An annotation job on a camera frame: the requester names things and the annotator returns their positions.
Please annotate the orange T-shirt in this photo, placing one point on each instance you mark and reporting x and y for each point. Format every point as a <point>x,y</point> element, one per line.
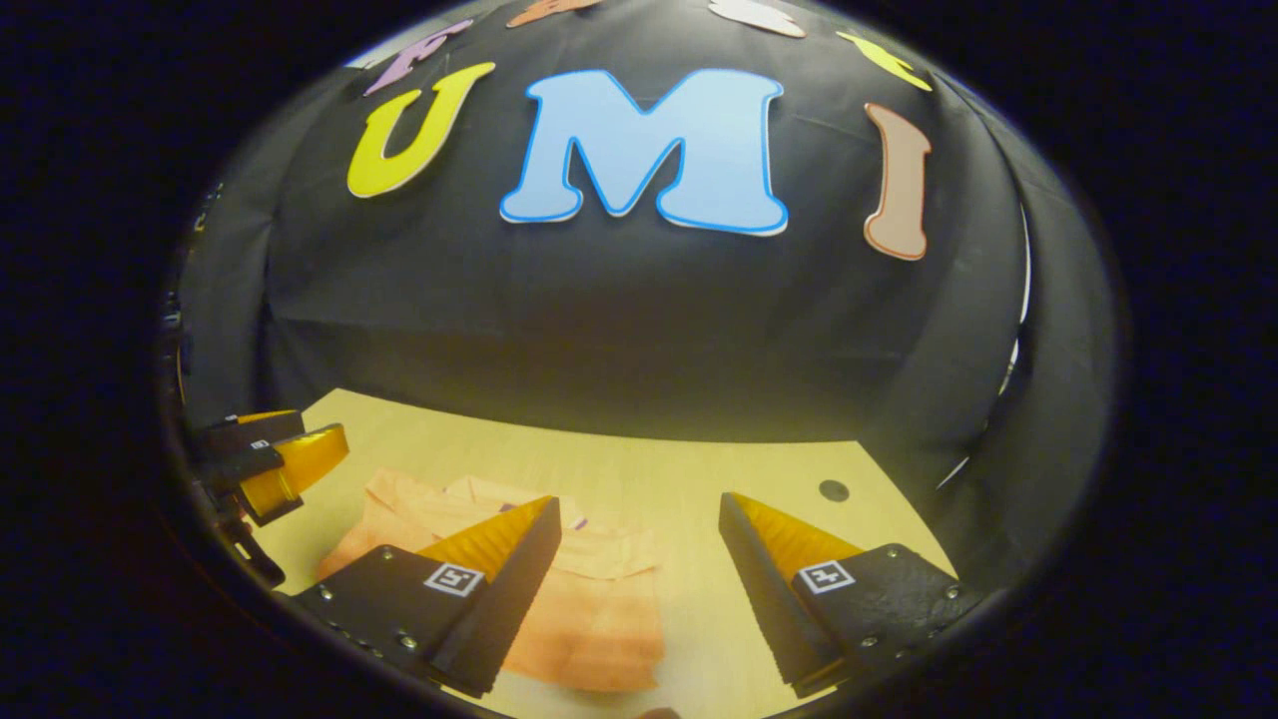
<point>599,619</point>

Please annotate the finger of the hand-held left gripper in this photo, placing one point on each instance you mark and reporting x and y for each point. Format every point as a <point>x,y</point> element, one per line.
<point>250,434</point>
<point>300,464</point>

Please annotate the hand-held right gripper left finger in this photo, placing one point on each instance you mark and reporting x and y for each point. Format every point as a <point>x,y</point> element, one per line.
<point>509,609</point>

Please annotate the black backdrop cloth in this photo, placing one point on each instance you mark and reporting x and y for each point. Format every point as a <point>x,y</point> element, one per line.
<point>619,320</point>

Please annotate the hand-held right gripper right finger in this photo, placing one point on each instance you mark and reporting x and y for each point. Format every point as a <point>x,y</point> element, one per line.
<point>764,609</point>

